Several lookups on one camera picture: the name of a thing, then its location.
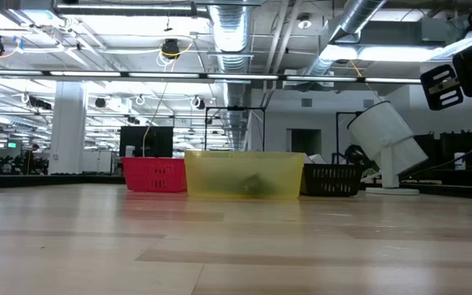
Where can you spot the silver ventilation duct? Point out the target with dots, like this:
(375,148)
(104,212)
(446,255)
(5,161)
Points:
(232,37)

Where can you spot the red plastic slotted basket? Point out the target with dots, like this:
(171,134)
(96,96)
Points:
(154,174)

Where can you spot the black plastic slotted basket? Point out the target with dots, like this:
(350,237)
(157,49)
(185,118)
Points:
(332,180)

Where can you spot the person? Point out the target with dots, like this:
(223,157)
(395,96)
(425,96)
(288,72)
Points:
(31,160)

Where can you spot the black metal stand frame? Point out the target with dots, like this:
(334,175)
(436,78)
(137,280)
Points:
(337,135)
(236,108)

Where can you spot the black storage cabinets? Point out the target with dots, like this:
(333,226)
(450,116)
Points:
(461,143)

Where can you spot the black monitor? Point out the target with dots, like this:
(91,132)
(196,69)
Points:
(154,141)

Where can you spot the yellow translucent plastic bin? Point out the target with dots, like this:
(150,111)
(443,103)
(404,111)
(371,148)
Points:
(219,174)

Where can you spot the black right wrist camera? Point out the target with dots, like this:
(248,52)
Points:
(441,87)

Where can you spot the black metal table frame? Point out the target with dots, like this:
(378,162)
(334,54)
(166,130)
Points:
(55,180)

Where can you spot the white wipes canister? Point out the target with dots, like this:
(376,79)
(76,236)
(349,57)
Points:
(459,160)
(130,151)

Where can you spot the white pillar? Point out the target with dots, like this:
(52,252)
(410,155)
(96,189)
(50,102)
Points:
(67,131)

